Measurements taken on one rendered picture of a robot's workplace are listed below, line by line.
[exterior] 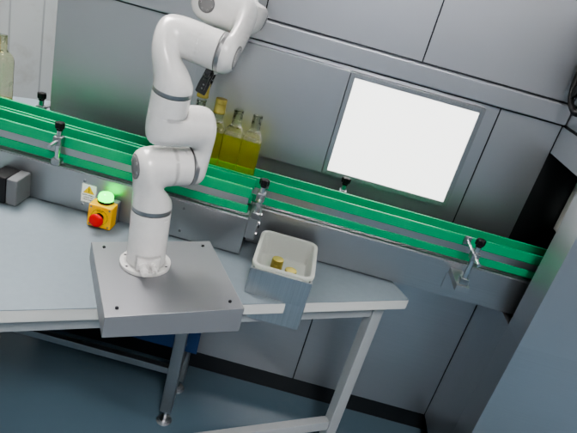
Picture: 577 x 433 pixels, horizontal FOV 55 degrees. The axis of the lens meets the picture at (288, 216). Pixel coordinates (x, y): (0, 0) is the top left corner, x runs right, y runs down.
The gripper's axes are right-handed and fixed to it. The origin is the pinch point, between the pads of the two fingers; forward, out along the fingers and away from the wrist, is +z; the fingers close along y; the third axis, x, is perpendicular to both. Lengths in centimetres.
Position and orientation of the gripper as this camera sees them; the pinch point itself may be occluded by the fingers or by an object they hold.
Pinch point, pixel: (203, 85)
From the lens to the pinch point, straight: 169.2
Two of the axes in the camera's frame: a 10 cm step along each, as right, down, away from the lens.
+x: 8.7, 4.8, 1.3
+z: -4.9, 7.8, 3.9
